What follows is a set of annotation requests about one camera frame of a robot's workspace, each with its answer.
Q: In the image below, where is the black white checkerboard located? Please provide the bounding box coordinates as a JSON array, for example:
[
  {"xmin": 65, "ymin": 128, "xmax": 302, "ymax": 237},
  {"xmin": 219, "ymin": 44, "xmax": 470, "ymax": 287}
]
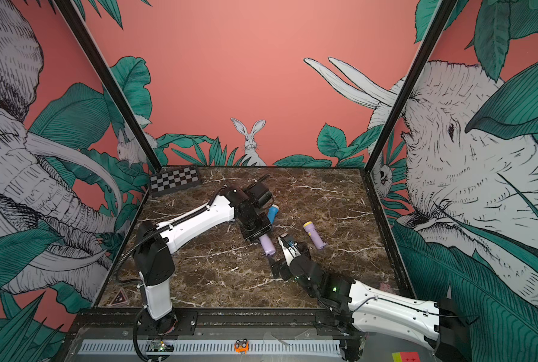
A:
[{"xmin": 150, "ymin": 165, "xmax": 202, "ymax": 193}]

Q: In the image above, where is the black corrugated left cable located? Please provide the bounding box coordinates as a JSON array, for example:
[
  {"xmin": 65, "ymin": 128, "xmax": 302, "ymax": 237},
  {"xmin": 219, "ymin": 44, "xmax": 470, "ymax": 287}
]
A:
[{"xmin": 113, "ymin": 212, "xmax": 206, "ymax": 284}]

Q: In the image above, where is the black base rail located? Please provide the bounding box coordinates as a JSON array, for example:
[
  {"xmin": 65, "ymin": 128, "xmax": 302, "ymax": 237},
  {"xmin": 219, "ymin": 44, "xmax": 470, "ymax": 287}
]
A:
[{"xmin": 71, "ymin": 307, "xmax": 363, "ymax": 339}]

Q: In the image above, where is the white slotted cable duct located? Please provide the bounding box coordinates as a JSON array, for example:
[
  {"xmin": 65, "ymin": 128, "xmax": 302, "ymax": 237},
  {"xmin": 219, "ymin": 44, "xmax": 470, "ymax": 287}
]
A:
[{"xmin": 77, "ymin": 339, "xmax": 341, "ymax": 357}]

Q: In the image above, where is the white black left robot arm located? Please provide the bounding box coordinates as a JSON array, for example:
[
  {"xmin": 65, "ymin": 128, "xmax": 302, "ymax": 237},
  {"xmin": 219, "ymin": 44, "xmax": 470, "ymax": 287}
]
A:
[{"xmin": 132, "ymin": 180, "xmax": 276, "ymax": 321}]

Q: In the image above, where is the black left corner frame post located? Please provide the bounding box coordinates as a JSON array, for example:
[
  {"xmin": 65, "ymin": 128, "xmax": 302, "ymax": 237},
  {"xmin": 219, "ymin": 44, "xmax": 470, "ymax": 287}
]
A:
[{"xmin": 54, "ymin": 0, "xmax": 163, "ymax": 171}]

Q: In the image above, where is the green circuit board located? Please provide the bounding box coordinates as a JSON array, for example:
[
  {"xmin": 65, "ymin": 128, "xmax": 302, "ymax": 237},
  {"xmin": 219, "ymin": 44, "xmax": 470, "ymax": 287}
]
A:
[{"xmin": 147, "ymin": 340, "xmax": 175, "ymax": 353}]

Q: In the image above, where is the black right corner frame post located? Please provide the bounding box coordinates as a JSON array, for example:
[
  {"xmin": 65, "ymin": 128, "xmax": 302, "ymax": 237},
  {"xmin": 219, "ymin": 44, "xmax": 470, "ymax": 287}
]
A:
[{"xmin": 364, "ymin": 0, "xmax": 457, "ymax": 173}]

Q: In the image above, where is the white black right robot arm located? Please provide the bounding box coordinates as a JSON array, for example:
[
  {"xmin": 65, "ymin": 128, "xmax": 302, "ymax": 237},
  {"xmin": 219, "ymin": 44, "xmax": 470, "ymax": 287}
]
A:
[{"xmin": 268, "ymin": 255, "xmax": 473, "ymax": 361}]

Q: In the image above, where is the purple flashlight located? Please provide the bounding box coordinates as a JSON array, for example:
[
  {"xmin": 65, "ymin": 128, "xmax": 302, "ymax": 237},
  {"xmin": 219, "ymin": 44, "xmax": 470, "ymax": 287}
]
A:
[
  {"xmin": 258, "ymin": 234, "xmax": 276, "ymax": 256},
  {"xmin": 303, "ymin": 221, "xmax": 326, "ymax": 250}
]

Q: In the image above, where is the orange round clip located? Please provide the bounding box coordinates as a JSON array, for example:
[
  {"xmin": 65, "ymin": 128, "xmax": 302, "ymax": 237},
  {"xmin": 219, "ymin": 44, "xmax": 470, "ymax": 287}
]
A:
[{"xmin": 234, "ymin": 339, "xmax": 249, "ymax": 354}]

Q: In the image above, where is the black corner frame post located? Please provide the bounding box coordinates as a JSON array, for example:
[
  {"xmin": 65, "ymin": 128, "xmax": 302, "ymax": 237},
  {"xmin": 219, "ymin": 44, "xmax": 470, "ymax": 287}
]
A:
[
  {"xmin": 54, "ymin": 0, "xmax": 163, "ymax": 171},
  {"xmin": 364, "ymin": 0, "xmax": 457, "ymax": 173}
]

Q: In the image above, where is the blue flashlight white head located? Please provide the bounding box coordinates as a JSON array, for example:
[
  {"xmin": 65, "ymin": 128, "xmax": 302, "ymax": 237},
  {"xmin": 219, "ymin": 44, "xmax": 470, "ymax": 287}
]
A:
[{"xmin": 267, "ymin": 204, "xmax": 279, "ymax": 224}]

